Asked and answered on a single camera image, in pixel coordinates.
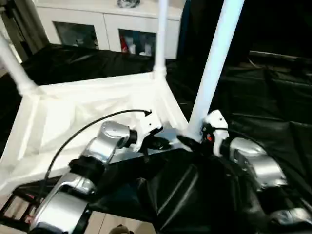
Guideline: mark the shiny silver ornament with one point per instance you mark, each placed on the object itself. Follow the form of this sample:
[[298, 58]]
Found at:
[[127, 3]]

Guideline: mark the white glass-door cabinet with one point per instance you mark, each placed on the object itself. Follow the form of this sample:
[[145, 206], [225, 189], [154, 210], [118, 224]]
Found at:
[[97, 22]]

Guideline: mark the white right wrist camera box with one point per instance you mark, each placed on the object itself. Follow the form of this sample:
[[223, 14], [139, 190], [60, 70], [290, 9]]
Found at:
[[217, 126]]

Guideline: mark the black folding table frame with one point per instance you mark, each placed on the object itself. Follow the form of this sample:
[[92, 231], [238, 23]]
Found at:
[[17, 207]]

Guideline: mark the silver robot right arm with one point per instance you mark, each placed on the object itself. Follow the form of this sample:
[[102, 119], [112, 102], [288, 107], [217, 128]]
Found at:
[[258, 165]]

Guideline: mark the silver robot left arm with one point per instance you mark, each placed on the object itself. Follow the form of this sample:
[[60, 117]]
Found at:
[[92, 156]]

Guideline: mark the black robot left foot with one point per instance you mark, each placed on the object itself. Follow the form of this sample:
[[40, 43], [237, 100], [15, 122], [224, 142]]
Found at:
[[121, 230]]

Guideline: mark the dark grey bar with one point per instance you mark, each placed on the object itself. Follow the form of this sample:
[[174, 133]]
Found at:
[[280, 57]]

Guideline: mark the white plastic table leg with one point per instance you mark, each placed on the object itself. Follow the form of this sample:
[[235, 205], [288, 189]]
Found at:
[[161, 34], [14, 63], [214, 63]]

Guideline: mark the white plastic table top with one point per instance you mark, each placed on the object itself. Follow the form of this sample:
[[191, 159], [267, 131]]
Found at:
[[73, 107]]

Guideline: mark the grey metal rack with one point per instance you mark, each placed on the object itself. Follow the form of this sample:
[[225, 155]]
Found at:
[[19, 24]]

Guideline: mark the black mat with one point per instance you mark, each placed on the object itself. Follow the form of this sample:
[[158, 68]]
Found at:
[[195, 195]]

